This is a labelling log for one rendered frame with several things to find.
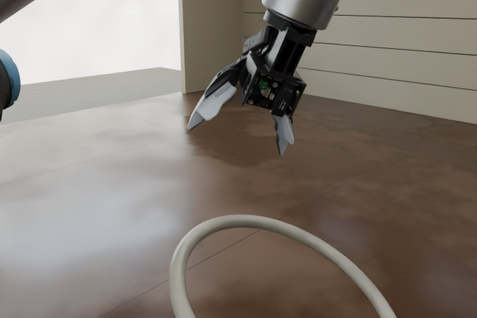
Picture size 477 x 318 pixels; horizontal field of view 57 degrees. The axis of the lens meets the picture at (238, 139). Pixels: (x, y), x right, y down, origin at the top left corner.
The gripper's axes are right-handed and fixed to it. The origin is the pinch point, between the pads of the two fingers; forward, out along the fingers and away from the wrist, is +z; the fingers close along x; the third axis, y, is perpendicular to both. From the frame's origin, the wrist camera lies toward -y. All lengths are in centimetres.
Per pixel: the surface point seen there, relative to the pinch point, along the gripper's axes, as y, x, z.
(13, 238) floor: -223, -59, 236
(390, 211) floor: -221, 231, 131
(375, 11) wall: -629, 347, 4
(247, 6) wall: -854, 198, 100
